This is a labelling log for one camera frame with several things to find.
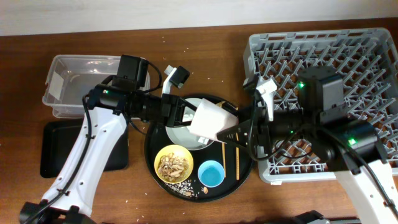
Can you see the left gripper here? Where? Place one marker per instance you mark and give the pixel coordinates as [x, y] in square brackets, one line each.
[171, 109]

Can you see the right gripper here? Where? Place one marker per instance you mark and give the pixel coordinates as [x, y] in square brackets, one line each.
[261, 134]

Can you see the pink cup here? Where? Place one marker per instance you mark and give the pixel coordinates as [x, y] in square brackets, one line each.
[209, 119]

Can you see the yellow bowl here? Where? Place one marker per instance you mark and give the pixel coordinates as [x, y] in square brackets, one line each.
[178, 150]

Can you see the peanut shells pile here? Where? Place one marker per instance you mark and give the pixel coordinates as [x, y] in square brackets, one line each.
[173, 168]

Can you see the blue cup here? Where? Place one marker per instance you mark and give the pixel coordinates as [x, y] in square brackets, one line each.
[211, 173]

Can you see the white tissue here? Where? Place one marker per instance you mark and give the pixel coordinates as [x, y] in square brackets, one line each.
[187, 117]

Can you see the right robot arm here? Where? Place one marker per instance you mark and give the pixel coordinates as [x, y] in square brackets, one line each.
[349, 147]

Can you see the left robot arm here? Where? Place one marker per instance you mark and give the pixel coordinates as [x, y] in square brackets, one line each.
[109, 108]

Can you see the grey dishwasher rack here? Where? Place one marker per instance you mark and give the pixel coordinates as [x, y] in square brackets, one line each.
[365, 58]

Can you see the grey plate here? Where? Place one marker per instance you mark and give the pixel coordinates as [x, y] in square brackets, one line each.
[182, 136]

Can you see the gold foil wrapper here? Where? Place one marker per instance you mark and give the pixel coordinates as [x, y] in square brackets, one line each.
[220, 104]

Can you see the right wooden chopstick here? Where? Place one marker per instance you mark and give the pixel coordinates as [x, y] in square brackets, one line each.
[237, 164]

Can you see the round black serving tray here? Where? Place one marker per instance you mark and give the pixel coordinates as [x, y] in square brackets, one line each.
[157, 138]

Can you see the scattered rice grains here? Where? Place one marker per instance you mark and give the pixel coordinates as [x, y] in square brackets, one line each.
[184, 188]

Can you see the clear plastic bin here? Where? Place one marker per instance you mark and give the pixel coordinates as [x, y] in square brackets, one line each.
[71, 77]

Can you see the black rectangular tray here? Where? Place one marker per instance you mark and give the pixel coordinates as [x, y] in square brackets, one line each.
[58, 140]

